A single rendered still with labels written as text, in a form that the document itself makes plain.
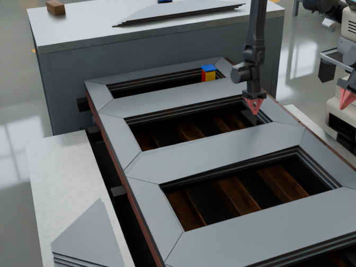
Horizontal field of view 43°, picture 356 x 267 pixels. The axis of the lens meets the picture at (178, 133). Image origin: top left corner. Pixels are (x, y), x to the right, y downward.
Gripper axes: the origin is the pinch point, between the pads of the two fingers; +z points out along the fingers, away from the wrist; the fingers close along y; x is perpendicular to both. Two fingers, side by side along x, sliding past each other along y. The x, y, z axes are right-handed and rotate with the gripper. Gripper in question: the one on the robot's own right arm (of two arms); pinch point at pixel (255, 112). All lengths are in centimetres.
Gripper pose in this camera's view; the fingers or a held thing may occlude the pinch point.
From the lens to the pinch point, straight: 193.1
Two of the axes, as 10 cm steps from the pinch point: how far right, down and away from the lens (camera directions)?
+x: 9.4, -2.0, 2.8
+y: 3.2, 2.8, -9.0
